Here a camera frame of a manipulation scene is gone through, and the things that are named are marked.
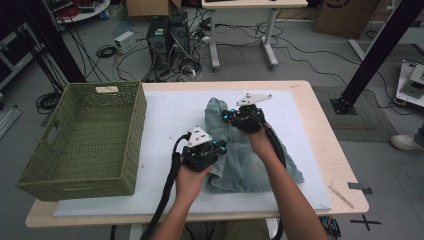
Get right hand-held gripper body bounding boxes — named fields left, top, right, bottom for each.
left=230, top=92, right=273, bottom=134

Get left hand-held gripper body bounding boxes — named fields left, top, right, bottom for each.
left=181, top=125, right=220, bottom=173

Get light blue denim shorts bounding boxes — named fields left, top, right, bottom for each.
left=203, top=96, right=305, bottom=195

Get green woven basket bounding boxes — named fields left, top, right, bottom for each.
left=16, top=80, right=148, bottom=202

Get person's right hand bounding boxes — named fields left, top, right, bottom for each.
left=241, top=124, right=279, bottom=164

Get person's left hand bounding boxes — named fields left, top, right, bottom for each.
left=174, top=163, right=214, bottom=209

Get white foam mat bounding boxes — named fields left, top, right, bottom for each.
left=53, top=89, right=333, bottom=218

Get white power adapter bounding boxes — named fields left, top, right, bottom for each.
left=181, top=65, right=198, bottom=77

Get person's olive trousers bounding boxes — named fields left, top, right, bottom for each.
left=179, top=219, right=271, bottom=240

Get white table leg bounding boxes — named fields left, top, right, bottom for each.
left=264, top=218, right=280, bottom=239

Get grey computer tower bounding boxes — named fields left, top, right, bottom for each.
left=169, top=11, right=191, bottom=66

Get black computer tower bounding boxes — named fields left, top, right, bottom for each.
left=145, top=15, right=172, bottom=73

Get white-legged wooden desk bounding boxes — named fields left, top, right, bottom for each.
left=200, top=0, right=309, bottom=70

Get grey floor mat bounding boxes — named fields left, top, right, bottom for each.
left=311, top=85, right=404, bottom=144

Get thin wooden stick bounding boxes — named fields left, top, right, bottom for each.
left=328, top=185, right=355, bottom=210

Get white box device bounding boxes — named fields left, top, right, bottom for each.
left=114, top=30, right=138, bottom=55

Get black tape strip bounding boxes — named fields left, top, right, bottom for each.
left=347, top=181, right=373, bottom=196

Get small cardboard box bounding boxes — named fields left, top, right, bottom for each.
left=125, top=0, right=183, bottom=18

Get large cardboard box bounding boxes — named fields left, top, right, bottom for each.
left=313, top=0, right=383, bottom=39

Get black metal stand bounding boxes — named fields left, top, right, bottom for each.
left=329, top=0, right=424, bottom=116
left=19, top=0, right=87, bottom=84

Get black tape cross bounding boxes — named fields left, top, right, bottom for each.
left=349, top=214, right=383, bottom=232

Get white machine housing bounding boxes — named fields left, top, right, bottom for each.
left=395, top=59, right=424, bottom=109

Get round white table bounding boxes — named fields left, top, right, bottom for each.
left=46, top=0, right=112, bottom=25

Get dark metal rack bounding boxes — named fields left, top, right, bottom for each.
left=0, top=23, right=44, bottom=91

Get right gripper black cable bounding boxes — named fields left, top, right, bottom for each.
left=261, top=114, right=288, bottom=240

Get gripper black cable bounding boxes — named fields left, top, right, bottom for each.
left=109, top=131, right=193, bottom=240
left=261, top=114, right=288, bottom=240

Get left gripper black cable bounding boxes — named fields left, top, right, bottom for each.
left=109, top=131, right=193, bottom=240

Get tangle of floor cables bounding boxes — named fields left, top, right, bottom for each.
left=113, top=13, right=416, bottom=116

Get black braided cable bundle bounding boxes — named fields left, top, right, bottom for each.
left=318, top=215, right=342, bottom=239

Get small coiled black cable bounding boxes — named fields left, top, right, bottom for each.
left=95, top=44, right=118, bottom=59

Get large coiled black cable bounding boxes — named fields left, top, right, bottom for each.
left=35, top=91, right=64, bottom=115

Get silver metal rail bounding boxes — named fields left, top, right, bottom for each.
left=0, top=105, right=22, bottom=139

